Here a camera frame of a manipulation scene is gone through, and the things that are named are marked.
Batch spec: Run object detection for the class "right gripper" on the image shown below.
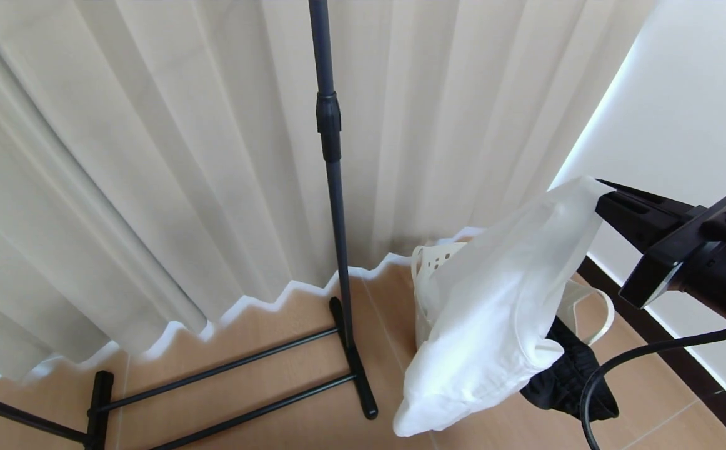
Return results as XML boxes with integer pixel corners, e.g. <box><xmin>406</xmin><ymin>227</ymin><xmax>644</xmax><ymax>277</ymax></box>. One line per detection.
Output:
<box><xmin>595</xmin><ymin>179</ymin><xmax>726</xmax><ymax>344</ymax></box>

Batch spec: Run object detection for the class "white printed garment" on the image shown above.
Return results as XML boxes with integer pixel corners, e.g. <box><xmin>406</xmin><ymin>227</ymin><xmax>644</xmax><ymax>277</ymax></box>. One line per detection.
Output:
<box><xmin>393</xmin><ymin>176</ymin><xmax>615</xmax><ymax>438</ymax></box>

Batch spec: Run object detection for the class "white laundry basket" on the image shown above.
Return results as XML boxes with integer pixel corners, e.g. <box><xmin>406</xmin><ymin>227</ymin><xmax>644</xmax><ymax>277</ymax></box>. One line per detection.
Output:
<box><xmin>411</xmin><ymin>241</ymin><xmax>615</xmax><ymax>351</ymax></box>

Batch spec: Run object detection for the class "black clothes rack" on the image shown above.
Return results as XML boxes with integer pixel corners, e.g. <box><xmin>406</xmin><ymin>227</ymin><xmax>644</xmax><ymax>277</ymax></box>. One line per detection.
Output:
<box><xmin>0</xmin><ymin>0</ymin><xmax>380</xmax><ymax>450</ymax></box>

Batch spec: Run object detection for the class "black garment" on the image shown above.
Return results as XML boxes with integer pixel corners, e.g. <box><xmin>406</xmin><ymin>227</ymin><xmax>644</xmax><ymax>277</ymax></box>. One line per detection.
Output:
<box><xmin>519</xmin><ymin>316</ymin><xmax>620</xmax><ymax>421</ymax></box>

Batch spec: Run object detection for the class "beige curtain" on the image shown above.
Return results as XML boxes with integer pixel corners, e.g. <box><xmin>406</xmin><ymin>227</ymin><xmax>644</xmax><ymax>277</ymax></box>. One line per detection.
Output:
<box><xmin>0</xmin><ymin>0</ymin><xmax>659</xmax><ymax>383</ymax></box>

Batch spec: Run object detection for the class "black cable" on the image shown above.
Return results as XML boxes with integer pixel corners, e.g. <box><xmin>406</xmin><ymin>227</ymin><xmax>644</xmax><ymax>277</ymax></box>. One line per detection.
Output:
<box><xmin>580</xmin><ymin>321</ymin><xmax>726</xmax><ymax>450</ymax></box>

